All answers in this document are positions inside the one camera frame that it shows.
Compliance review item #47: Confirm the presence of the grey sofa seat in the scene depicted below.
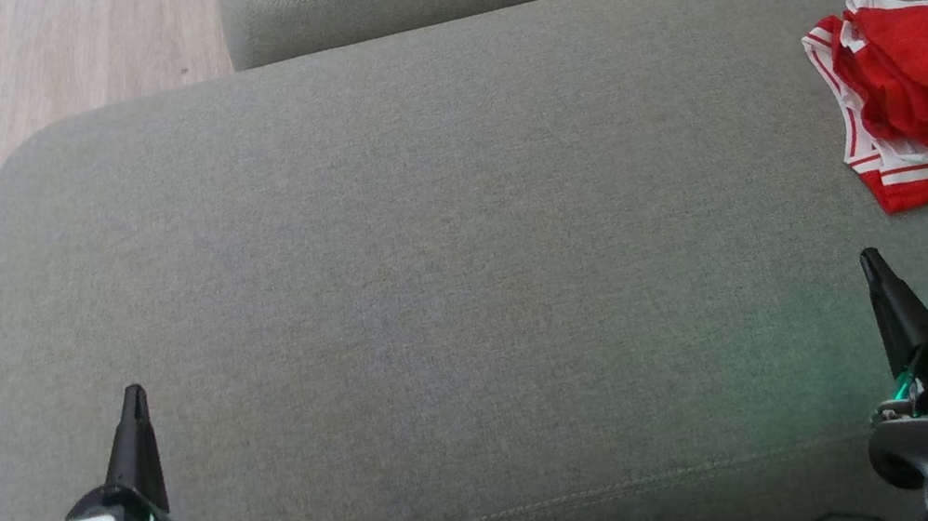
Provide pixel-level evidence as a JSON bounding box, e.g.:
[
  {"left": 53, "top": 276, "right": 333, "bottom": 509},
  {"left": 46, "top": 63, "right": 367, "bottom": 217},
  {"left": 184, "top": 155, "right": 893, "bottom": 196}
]
[{"left": 0, "top": 0, "right": 928, "bottom": 521}]

